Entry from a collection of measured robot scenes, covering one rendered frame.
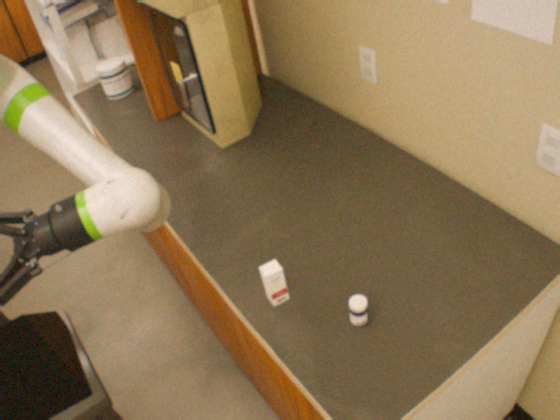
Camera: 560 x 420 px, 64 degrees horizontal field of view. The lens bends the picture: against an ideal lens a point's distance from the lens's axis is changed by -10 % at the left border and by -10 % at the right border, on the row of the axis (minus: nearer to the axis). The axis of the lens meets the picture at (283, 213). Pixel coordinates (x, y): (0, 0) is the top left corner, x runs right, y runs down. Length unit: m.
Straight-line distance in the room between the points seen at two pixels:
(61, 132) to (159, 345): 1.51
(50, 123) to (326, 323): 0.71
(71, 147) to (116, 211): 0.23
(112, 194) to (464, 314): 0.75
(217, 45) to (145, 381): 1.47
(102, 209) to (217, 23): 0.81
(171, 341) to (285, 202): 1.18
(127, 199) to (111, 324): 1.77
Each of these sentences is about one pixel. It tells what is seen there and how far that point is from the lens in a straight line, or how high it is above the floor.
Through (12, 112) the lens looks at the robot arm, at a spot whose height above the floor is 1.46.
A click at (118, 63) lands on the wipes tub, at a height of 1.09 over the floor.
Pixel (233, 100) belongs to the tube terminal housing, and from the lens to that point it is 1.60.
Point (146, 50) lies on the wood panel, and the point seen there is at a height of 1.23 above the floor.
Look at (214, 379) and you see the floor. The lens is 2.18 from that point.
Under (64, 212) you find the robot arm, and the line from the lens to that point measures 0.87.
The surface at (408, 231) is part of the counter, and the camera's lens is 1.26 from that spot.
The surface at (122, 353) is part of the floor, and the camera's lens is 2.43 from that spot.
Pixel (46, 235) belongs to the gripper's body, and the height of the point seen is 1.34.
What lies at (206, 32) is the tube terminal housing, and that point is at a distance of 1.49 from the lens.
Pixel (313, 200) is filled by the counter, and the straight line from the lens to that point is 1.37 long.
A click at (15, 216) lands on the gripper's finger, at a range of 0.99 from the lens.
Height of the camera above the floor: 1.83
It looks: 42 degrees down
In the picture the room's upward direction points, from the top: 12 degrees counter-clockwise
